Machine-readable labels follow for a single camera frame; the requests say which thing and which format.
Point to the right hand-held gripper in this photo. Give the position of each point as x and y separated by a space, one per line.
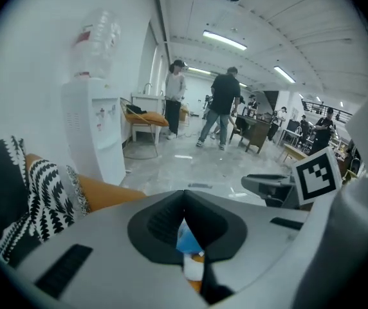
316 175

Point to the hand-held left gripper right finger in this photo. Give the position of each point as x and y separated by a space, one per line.
254 237

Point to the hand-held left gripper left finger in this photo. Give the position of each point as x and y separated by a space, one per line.
106 256

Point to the blue white pillow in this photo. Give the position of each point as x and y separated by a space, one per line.
188 240

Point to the black white patterned pillow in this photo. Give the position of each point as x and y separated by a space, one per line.
45 198

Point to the light wooden table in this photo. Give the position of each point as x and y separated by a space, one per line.
291 153

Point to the orange sofa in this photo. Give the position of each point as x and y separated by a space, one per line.
110 193

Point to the dark wooden desk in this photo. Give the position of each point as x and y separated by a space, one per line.
251 129

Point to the ceiling light bar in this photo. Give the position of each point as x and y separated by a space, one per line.
198 71
224 40
284 74

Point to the white water dispenser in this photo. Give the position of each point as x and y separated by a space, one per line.
94 124

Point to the orange chair cushion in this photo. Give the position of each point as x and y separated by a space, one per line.
148 118

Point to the white sink counter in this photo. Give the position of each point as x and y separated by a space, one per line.
147 100

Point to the clear water bottle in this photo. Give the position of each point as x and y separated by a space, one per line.
95 43

